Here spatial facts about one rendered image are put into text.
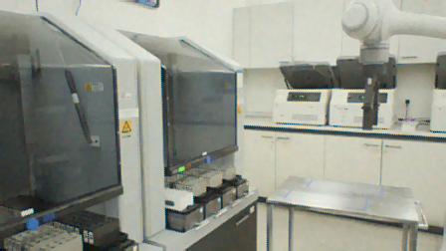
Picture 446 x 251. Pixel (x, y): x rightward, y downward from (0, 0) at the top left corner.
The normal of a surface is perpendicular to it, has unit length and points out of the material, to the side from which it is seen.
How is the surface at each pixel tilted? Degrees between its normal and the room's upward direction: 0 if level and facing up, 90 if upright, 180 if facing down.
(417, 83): 90
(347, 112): 90
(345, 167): 90
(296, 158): 90
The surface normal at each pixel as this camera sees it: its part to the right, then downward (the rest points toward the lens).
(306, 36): -0.50, 0.12
